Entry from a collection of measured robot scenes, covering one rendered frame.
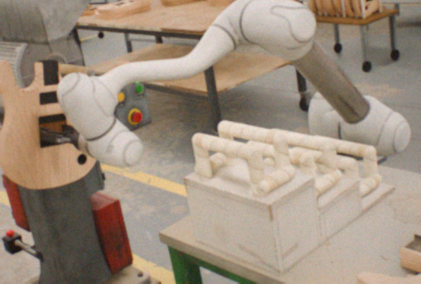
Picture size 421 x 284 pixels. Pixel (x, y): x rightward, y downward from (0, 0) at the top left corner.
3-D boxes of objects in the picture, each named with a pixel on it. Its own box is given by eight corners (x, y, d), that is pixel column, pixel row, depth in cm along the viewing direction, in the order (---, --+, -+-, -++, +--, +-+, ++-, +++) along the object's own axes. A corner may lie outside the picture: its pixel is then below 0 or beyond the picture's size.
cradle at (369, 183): (348, 199, 157) (347, 188, 156) (373, 181, 164) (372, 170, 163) (359, 202, 155) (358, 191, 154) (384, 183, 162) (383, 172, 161)
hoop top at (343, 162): (289, 159, 168) (288, 148, 167) (297, 154, 170) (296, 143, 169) (353, 174, 154) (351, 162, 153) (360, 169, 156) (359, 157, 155)
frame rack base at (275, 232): (193, 242, 154) (181, 178, 149) (236, 215, 163) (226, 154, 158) (280, 276, 134) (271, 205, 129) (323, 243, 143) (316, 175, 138)
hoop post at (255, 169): (249, 195, 135) (243, 155, 132) (258, 189, 137) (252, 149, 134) (260, 198, 132) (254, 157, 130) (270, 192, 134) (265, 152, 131)
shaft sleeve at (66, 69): (64, 73, 216) (56, 73, 214) (64, 63, 216) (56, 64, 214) (94, 77, 203) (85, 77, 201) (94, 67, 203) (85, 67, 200)
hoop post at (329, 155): (322, 183, 151) (319, 147, 148) (330, 178, 153) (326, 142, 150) (334, 186, 149) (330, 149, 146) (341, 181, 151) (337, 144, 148)
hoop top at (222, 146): (190, 148, 145) (187, 135, 144) (200, 143, 147) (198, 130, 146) (254, 164, 130) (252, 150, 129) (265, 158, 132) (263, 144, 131)
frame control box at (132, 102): (77, 146, 254) (62, 85, 247) (119, 128, 267) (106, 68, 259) (113, 157, 236) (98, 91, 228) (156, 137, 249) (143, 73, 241)
